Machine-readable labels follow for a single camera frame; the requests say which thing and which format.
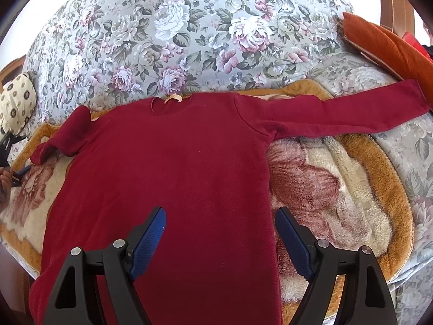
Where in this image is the dark red long-sleeve shirt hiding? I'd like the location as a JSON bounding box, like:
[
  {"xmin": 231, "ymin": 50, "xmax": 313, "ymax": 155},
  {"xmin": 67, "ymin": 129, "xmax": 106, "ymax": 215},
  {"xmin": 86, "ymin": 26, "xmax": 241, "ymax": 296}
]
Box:
[{"xmin": 28, "ymin": 79, "xmax": 431, "ymax": 325}]

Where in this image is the person's left hand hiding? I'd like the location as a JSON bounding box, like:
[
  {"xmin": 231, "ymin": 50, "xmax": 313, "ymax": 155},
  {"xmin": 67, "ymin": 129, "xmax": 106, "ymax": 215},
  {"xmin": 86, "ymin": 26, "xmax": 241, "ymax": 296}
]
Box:
[{"xmin": 0, "ymin": 167, "xmax": 13, "ymax": 211}]

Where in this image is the cream dotted pillow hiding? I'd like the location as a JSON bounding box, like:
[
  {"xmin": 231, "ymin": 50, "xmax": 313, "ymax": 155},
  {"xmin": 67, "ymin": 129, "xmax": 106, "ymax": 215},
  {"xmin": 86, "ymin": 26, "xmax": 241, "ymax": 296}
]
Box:
[{"xmin": 0, "ymin": 73, "xmax": 37, "ymax": 135}]

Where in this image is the floral grey quilt bundle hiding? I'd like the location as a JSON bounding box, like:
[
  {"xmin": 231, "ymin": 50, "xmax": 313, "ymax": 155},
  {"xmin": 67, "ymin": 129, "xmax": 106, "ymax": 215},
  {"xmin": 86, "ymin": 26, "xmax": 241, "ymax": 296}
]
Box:
[{"xmin": 25, "ymin": 0, "xmax": 352, "ymax": 110}]

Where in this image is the floral bed sheet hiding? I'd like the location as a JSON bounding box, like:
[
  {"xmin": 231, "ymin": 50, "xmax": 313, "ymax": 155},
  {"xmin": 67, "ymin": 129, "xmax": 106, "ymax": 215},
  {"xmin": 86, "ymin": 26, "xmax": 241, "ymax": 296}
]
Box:
[{"xmin": 1, "ymin": 54, "xmax": 432, "ymax": 322}]

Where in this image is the orange velvet cushion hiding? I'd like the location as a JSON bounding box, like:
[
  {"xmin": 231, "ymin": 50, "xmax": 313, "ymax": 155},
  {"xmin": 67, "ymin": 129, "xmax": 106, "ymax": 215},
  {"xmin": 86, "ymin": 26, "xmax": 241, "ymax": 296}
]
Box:
[{"xmin": 343, "ymin": 12, "xmax": 432, "ymax": 104}]

